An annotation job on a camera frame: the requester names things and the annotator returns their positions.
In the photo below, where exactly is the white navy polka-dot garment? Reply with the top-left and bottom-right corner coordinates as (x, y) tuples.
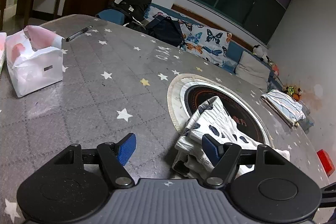
(171, 95), (291, 180)

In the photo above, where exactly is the round induction cooker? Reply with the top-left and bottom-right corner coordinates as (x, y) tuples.
(167, 74), (274, 147)

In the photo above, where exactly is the folded blue striped cloth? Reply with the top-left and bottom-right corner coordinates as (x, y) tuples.
(261, 89), (306, 127)

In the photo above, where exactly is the grey pillow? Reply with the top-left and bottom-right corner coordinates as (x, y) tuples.
(235, 51), (270, 92)

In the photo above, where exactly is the orange yellow toy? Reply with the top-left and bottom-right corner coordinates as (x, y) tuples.
(282, 86), (302, 102)

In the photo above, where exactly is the red plastic stool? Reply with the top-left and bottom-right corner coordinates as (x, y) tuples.
(317, 149), (335, 177)

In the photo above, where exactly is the plush toy on sill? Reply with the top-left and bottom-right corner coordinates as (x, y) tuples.
(252, 45), (272, 63)

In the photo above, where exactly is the blue sofa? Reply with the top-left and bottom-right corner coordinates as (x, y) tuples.
(96, 4), (281, 91)

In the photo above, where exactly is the butterfly print pillow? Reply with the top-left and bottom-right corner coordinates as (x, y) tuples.
(178, 19), (232, 68)

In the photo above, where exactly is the black pen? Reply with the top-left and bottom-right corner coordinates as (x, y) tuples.
(66, 26), (92, 42)

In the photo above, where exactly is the dark navy backpack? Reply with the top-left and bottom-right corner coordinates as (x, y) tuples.
(146, 15), (184, 47)

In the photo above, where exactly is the black bag on sofa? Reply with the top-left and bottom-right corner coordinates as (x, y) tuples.
(110, 0), (152, 24)

